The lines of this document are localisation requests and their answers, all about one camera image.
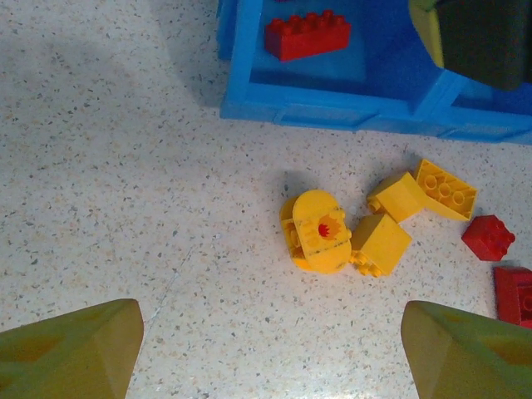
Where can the yellow-green left gripper right finger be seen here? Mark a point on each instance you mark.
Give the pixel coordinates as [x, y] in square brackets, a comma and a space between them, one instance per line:
[465, 361]

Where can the finger of the yellow-green right gripper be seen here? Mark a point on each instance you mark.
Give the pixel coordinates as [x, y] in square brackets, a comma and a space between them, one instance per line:
[426, 29]

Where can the yellow-green left gripper left finger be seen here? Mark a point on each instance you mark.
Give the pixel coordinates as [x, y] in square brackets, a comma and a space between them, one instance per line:
[70, 357]

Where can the blue plastic bin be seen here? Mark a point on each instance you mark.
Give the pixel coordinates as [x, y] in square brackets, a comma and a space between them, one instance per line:
[486, 120]
[311, 106]

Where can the small red lego brick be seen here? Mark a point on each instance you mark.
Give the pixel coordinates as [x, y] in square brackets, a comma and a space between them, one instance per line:
[488, 239]

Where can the yellow curved lego brick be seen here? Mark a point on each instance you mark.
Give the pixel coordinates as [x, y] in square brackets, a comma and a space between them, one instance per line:
[446, 193]

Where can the yellow rounded flame print lego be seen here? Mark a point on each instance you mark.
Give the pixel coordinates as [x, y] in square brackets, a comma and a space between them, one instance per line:
[320, 241]

